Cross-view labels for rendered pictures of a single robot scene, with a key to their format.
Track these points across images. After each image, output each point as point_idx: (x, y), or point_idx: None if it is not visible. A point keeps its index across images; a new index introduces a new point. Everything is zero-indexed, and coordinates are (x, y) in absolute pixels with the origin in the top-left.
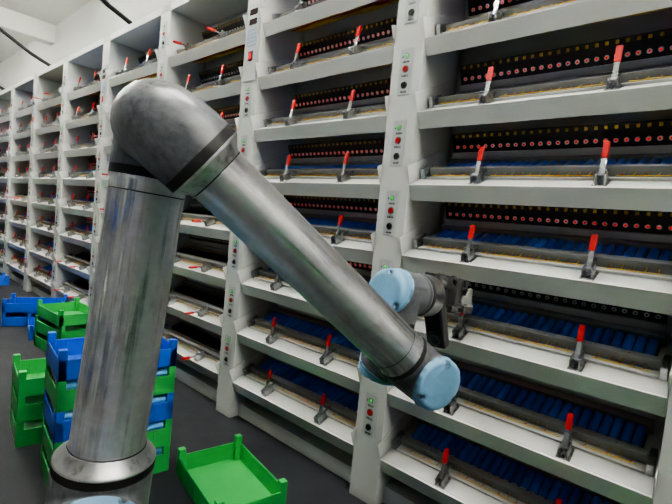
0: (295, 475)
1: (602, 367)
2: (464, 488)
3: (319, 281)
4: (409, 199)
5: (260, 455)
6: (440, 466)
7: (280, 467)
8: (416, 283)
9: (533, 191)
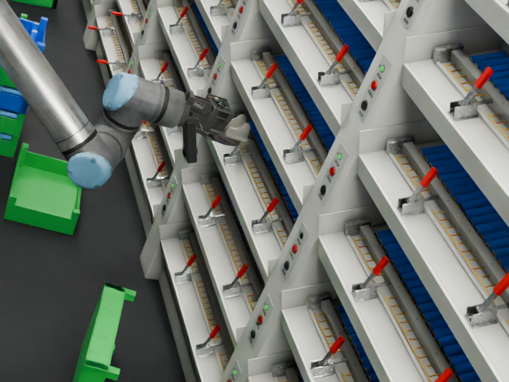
0: (110, 220)
1: (273, 239)
2: (191, 292)
3: (7, 66)
4: (256, 7)
5: (100, 189)
6: (195, 270)
7: (105, 208)
8: (138, 95)
9: (297, 60)
